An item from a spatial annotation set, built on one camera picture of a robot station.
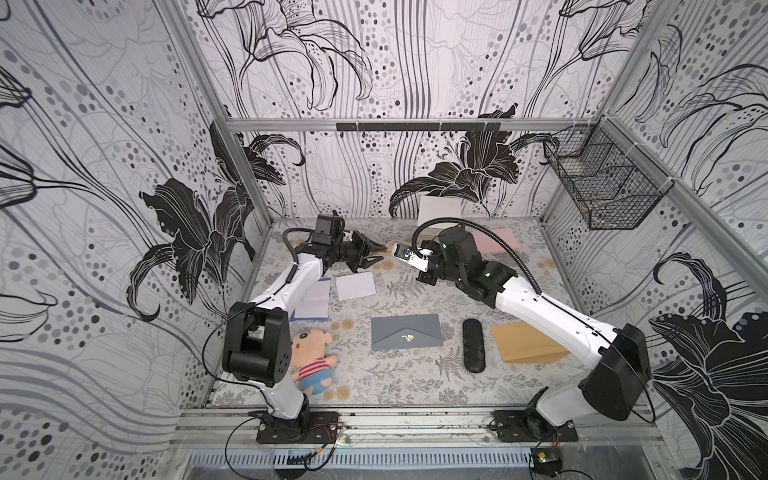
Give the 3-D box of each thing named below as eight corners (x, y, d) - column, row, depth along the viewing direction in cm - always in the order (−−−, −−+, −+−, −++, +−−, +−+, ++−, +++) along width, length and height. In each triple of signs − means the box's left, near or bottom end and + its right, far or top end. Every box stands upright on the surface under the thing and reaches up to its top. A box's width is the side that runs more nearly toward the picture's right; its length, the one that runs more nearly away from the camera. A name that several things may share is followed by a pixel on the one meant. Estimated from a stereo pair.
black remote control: (465, 371, 83) (467, 368, 81) (462, 322, 93) (463, 317, 90) (484, 373, 83) (487, 369, 80) (479, 323, 93) (481, 318, 90)
